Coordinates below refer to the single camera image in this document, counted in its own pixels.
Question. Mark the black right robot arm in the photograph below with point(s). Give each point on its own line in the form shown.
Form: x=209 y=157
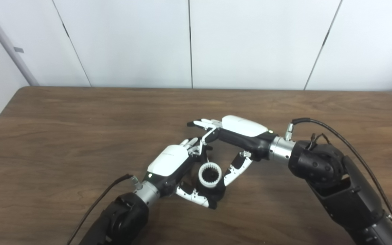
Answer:
x=339 y=190

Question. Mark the grey metal corner post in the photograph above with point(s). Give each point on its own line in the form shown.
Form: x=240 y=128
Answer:
x=5 y=41

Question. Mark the round black plastic part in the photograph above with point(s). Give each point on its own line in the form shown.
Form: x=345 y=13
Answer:
x=216 y=192

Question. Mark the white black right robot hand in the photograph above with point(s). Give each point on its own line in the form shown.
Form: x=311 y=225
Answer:
x=243 y=127

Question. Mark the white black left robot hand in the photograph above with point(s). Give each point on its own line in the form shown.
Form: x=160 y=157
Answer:
x=168 y=161

